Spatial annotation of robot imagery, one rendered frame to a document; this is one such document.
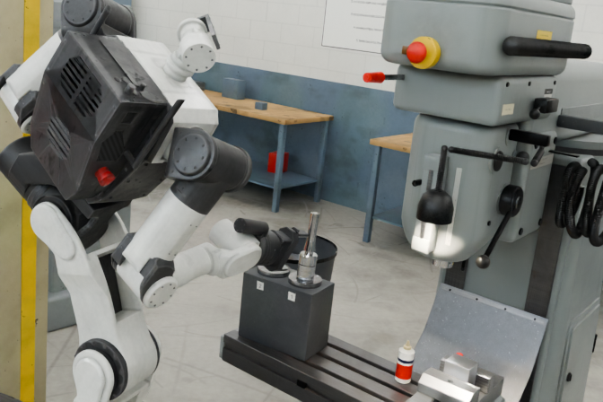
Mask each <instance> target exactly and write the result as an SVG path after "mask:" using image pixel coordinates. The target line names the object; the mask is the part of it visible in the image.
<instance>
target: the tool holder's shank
mask: <svg viewBox="0 0 603 402"><path fill-rule="evenodd" d="M318 224H319V213H317V212H310V221H309V228H308V234H309V236H308V238H307V240H306V242H305V245H304V248H303V249H304V250H305V252H304V253H305V254H307V255H313V252H315V241H316V236H317V229H318Z"/></svg>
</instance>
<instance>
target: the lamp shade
mask: <svg viewBox="0 0 603 402"><path fill-rule="evenodd" d="M453 212H454V207H453V202H452V197H451V196H450V195H449V194H448V193H447V192H446V191H444V190H436V189H430V190H428V191H426V192H424V193H423V194H422V196H421V198H420V200H419V202H418V205H417V211H416V218H417V219H418V220H420V221H422V222H425V223H431V224H439V225H446V224H451V223H452V217H453Z"/></svg>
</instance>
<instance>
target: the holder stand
mask: <svg viewBox="0 0 603 402"><path fill-rule="evenodd" d="M286 266H287V265H286ZM287 267H288V266H287ZM296 275H297V271H296V270H293V269H291V268H289V267H288V269H287V270H286V271H275V272H271V271H268V270H267V269H266V268H265V267H264V266H257V267H254V268H251V269H250V270H248V271H245V272H244V273H243V282H242V293H241V303H240V323H239V336H243V337H246V338H247V339H250V340H252V341H255V342H257V343H260V344H261V345H265V346H268V347H271V348H273V349H275V350H277V351H280V352H282V353H285V354H289V355H290V356H293V357H295V358H298V359H300V360H303V361H306V360H308V359H309V358H311V357H312V356H313V355H314V354H316V353H317V352H319V351H320V350H322V349H323V348H324V347H326V346H327V345H328V332H329V324H330V317H331V309H332V301H333V294H334V286H335V283H332V282H329V281H327V280H324V279H322V278H321V277H320V276H319V275H316V274H315V275H314V279H313V280H310V281H306V280H301V279H299V278H298V277H297V276H296Z"/></svg>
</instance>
